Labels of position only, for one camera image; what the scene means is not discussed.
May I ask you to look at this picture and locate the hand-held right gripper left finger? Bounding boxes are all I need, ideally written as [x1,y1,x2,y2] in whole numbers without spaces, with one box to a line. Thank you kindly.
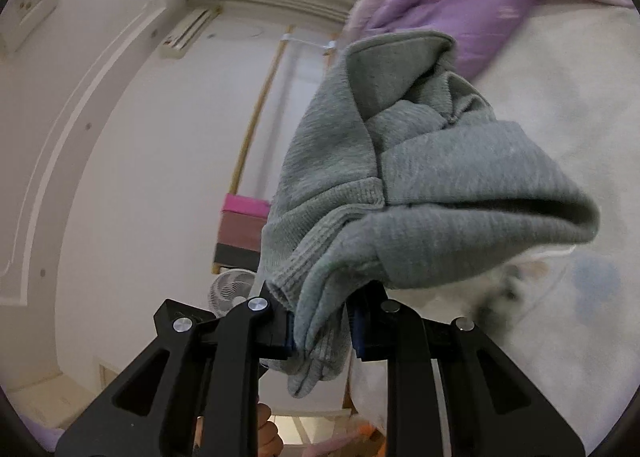
[54,282,296,457]

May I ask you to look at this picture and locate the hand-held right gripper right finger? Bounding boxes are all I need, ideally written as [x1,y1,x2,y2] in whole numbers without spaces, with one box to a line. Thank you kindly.
[347,282,586,457]

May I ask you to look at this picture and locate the grey zip hoodie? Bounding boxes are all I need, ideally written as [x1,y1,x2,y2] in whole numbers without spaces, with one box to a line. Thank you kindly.
[259,31,601,399]

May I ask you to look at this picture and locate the person's right hand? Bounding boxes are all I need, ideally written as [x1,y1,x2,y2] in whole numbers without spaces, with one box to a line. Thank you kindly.
[256,403,284,457]

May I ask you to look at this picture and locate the white standing fan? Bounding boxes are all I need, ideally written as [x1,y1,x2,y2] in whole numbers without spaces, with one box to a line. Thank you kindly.
[209,268,257,319]

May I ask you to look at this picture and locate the pink grey striped towel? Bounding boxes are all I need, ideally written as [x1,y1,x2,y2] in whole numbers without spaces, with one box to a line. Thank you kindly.
[214,193,273,275]

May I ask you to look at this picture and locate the white air conditioner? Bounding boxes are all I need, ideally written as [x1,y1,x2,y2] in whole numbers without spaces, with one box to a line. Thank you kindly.
[161,7,221,60]

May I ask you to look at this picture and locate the white bar support post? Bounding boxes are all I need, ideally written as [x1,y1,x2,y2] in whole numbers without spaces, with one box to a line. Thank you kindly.
[281,34,346,56]

